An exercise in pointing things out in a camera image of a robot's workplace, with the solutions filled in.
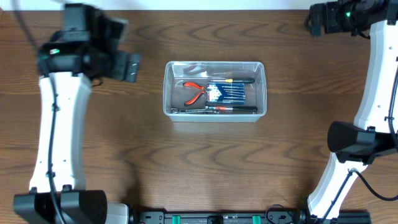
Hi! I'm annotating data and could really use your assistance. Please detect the silver combination wrench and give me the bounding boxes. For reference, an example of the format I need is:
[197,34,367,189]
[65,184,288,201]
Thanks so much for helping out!
[171,107,220,114]

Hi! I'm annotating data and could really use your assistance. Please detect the red handled cutting pliers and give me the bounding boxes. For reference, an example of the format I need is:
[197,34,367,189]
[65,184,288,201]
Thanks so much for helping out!
[183,82,206,106]

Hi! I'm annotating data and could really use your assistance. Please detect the blue precision screwdriver set case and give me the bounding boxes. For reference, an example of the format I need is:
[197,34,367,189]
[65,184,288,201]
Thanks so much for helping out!
[206,83,246,104]

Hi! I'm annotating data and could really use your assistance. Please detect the claw hammer orange black handle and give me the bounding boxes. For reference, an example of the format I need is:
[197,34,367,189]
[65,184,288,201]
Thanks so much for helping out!
[205,106,257,112]

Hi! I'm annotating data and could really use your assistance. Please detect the black yellow screwdriver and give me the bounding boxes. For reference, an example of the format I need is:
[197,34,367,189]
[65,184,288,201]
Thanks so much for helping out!
[211,78,255,84]

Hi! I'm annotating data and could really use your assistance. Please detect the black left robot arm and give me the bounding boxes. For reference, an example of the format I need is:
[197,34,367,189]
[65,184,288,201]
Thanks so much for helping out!
[13,3,140,224]

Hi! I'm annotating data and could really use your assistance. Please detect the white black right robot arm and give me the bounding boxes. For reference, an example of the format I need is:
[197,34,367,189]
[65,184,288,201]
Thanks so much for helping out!
[292,0,397,223]

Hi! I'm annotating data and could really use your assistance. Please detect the clear plastic container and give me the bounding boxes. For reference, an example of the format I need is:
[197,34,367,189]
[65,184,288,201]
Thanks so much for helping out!
[163,61,267,122]

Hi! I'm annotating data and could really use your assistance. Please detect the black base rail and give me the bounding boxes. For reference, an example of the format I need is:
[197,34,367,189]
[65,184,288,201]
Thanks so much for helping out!
[127,208,372,224]

